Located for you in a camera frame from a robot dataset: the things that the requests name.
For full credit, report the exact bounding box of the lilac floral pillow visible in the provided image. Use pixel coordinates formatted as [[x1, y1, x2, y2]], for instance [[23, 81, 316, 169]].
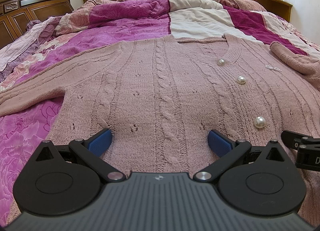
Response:
[[1, 16, 61, 82]]

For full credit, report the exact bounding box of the pink knitted cardigan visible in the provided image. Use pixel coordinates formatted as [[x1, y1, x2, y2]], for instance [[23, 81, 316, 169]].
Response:
[[0, 33, 320, 228]]

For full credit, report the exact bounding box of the dark wooden headboard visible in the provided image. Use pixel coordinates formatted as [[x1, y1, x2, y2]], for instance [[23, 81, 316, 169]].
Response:
[[0, 0, 74, 48]]

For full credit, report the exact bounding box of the patchwork purple white quilt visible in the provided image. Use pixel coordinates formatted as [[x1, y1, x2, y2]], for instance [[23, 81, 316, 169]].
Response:
[[1, 0, 319, 226]]

